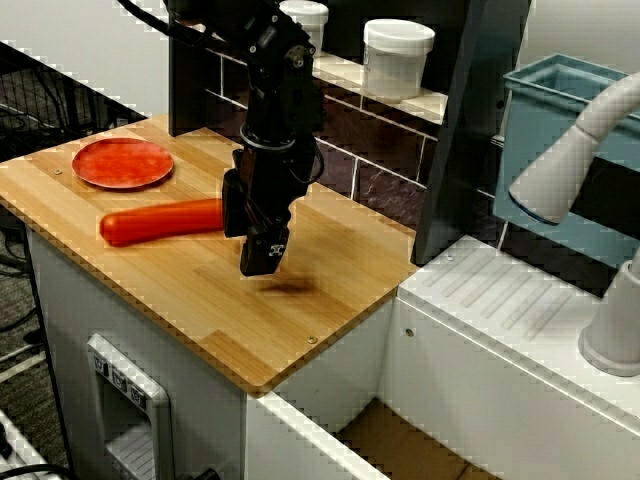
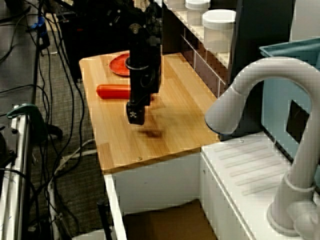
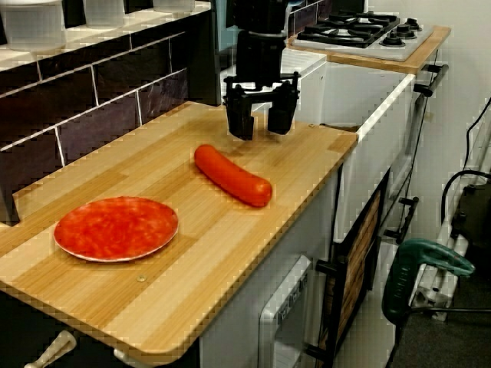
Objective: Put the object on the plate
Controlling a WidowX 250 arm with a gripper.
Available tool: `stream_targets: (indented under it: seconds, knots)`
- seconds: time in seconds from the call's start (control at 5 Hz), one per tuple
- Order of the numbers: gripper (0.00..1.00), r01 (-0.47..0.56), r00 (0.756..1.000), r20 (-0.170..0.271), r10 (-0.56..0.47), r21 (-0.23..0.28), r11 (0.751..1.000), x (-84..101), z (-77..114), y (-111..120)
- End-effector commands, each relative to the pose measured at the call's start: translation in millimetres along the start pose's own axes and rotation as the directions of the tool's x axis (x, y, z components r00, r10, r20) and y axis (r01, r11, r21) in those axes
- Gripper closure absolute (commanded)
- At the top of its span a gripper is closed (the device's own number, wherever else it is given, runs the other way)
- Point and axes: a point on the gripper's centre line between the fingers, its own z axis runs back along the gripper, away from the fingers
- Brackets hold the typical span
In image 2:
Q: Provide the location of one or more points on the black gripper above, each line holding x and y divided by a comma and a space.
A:
145, 80

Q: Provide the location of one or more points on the red toy sausage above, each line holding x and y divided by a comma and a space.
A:
113, 91

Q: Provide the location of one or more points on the black robot base box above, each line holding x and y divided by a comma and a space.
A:
95, 37

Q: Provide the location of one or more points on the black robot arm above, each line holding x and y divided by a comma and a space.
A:
141, 42

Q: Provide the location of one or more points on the red round plate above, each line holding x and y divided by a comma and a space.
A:
120, 66

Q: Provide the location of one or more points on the green clamp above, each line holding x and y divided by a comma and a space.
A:
37, 117

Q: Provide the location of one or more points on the large white lidded container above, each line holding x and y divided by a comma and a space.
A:
218, 30

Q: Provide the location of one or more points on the small white lidded container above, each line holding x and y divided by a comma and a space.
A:
196, 10

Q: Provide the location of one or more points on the blue tape piece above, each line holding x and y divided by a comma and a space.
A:
40, 23

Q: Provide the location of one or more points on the teal plastic bin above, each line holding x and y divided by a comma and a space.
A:
277, 105
290, 48

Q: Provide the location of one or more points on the dark grey board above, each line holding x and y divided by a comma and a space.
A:
260, 27

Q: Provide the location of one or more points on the grey curved faucet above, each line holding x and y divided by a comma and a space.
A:
297, 125

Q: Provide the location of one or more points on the aluminium frame rail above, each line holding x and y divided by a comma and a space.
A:
17, 175

